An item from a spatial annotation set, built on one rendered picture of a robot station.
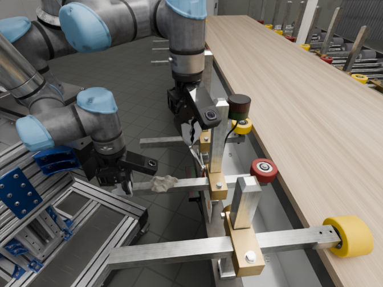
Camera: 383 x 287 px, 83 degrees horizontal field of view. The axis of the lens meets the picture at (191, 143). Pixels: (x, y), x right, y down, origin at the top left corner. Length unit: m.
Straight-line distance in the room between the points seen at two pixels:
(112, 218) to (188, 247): 1.02
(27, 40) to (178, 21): 0.51
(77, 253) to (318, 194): 1.19
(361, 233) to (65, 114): 0.64
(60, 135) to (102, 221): 1.01
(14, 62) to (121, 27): 0.25
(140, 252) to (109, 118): 0.29
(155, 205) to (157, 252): 1.24
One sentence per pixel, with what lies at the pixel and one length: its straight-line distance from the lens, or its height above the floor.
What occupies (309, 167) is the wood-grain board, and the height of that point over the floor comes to 0.90.
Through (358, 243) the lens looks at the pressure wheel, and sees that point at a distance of 0.57.
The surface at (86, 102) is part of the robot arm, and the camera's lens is 0.49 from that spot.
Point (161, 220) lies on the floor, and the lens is 1.63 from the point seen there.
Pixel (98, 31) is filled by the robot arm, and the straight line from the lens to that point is 0.43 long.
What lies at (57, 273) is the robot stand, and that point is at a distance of 1.42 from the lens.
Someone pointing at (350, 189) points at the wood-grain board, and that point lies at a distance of 0.77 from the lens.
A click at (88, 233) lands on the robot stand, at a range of 1.46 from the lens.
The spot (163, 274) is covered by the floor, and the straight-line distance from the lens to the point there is 1.48.
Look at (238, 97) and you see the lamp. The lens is 0.59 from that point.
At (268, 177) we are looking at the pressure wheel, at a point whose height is 0.90.
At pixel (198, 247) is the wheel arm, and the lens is 0.47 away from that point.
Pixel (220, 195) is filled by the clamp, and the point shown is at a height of 0.84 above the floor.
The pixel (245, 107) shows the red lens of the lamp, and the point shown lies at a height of 1.11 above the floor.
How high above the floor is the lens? 1.39
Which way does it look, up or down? 40 degrees down
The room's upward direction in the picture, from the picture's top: straight up
